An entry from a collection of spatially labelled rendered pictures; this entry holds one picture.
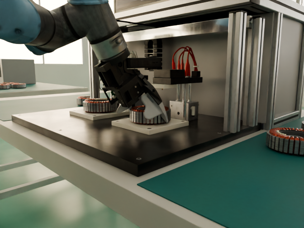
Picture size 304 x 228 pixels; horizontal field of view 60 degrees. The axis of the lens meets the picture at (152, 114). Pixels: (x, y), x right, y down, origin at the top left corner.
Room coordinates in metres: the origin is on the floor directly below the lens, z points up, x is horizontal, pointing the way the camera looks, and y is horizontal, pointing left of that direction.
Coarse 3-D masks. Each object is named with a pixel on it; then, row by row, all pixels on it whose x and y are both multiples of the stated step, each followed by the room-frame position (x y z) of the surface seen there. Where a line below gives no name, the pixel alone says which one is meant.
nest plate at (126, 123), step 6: (120, 120) 0.71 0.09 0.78; (126, 120) 0.71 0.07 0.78; (174, 120) 0.71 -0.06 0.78; (180, 120) 0.71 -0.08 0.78; (120, 126) 0.68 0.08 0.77; (126, 126) 0.66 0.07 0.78; (132, 126) 0.64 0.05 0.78; (138, 126) 0.64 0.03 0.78; (144, 126) 0.64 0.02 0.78; (150, 126) 0.64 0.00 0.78; (156, 126) 0.64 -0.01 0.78; (162, 126) 0.64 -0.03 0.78; (168, 126) 0.65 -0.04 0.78; (174, 126) 0.66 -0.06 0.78; (180, 126) 0.68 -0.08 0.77; (144, 132) 0.61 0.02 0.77; (150, 132) 0.60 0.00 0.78; (156, 132) 0.62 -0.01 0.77
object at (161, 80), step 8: (160, 72) 0.74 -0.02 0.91; (168, 72) 0.72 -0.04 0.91; (176, 72) 0.73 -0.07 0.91; (184, 72) 0.75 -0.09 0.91; (160, 80) 0.74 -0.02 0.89; (168, 80) 0.72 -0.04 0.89; (176, 80) 0.73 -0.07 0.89; (184, 80) 0.75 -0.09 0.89; (192, 80) 0.78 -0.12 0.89; (200, 80) 0.81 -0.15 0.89; (160, 88) 0.71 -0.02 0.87; (184, 88) 0.80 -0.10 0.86
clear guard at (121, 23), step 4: (120, 20) 0.82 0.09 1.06; (120, 24) 0.87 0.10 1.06; (124, 24) 0.87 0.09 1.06; (128, 24) 0.87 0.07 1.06; (132, 24) 0.87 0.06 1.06; (136, 24) 0.87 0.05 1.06; (140, 24) 0.88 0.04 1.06; (144, 24) 0.89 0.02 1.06; (148, 24) 0.90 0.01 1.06; (120, 28) 0.96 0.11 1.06; (124, 28) 0.96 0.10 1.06; (128, 28) 0.96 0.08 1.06; (132, 28) 0.96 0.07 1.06; (136, 28) 0.96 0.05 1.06; (140, 28) 0.96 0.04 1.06; (144, 28) 0.96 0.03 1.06
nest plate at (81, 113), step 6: (72, 114) 0.86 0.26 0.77; (78, 114) 0.83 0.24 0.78; (84, 114) 0.81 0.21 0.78; (90, 114) 0.80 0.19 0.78; (96, 114) 0.80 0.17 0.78; (102, 114) 0.80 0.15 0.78; (108, 114) 0.81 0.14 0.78; (114, 114) 0.83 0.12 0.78; (120, 114) 0.84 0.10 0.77; (126, 114) 0.86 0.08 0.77
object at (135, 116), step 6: (132, 108) 0.69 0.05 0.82; (138, 108) 0.72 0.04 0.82; (144, 108) 0.73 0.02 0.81; (168, 108) 0.70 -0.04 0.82; (132, 114) 0.67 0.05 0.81; (138, 114) 0.66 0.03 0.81; (168, 114) 0.68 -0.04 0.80; (132, 120) 0.67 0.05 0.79; (138, 120) 0.66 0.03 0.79; (144, 120) 0.65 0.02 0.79; (150, 120) 0.66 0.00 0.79; (156, 120) 0.65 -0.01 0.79; (162, 120) 0.66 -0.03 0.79; (168, 120) 0.68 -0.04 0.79
